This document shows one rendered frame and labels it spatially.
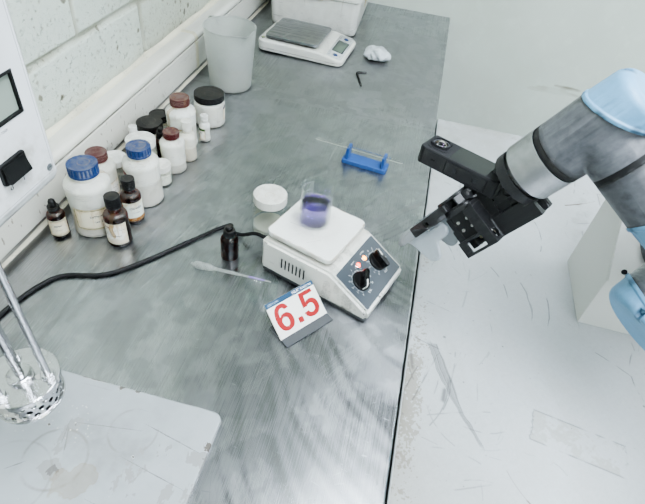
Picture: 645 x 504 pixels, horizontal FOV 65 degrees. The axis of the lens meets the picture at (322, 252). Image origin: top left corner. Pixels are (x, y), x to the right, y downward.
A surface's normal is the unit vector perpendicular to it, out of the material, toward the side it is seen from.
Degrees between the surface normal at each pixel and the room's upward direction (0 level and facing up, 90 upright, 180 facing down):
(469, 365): 0
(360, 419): 0
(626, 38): 90
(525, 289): 0
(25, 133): 90
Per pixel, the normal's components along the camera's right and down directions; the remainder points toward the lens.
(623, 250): -0.09, -0.06
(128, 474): 0.11, -0.72
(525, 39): -0.22, 0.66
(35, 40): 0.97, 0.23
